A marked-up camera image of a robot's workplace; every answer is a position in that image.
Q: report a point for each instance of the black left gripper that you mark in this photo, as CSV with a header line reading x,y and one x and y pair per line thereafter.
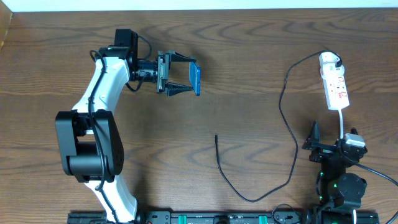
x,y
161,72

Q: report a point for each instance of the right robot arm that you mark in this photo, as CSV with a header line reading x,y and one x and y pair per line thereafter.
x,y
340,192

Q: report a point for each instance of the white power strip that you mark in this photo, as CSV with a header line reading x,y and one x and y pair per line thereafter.
x,y
335,87

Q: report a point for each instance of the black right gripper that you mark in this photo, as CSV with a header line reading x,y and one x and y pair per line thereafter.
x,y
325,147

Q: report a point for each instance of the blue Galaxy smartphone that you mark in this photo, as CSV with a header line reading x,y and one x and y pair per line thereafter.
x,y
195,77

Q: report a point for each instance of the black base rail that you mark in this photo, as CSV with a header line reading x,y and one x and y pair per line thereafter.
x,y
165,217

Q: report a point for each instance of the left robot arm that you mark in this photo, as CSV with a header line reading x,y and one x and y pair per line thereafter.
x,y
90,145

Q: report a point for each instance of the white charger plug adapter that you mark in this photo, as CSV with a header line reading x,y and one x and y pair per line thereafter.
x,y
330,57

